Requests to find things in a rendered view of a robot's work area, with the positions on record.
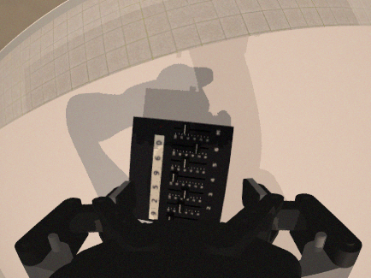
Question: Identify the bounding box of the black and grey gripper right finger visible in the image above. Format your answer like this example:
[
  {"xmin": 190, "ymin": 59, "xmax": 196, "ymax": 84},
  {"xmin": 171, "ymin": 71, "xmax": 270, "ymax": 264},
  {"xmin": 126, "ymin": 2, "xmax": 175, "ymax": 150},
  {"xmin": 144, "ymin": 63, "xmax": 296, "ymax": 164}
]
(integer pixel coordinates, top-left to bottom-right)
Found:
[{"xmin": 203, "ymin": 178, "xmax": 362, "ymax": 278}]

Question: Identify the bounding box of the black lighting desk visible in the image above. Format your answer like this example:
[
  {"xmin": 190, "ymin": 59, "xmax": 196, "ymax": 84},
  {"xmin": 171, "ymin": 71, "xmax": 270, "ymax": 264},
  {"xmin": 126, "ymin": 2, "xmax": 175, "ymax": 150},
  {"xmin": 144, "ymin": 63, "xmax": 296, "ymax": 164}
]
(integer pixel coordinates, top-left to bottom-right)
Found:
[{"xmin": 129, "ymin": 116, "xmax": 234, "ymax": 222}]

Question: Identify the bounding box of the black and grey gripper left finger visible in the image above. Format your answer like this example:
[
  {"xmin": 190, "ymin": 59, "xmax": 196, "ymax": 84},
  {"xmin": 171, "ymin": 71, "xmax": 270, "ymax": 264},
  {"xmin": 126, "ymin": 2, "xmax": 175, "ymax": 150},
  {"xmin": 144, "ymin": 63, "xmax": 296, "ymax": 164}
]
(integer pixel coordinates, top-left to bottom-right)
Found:
[{"xmin": 15, "ymin": 180, "xmax": 162, "ymax": 278}]

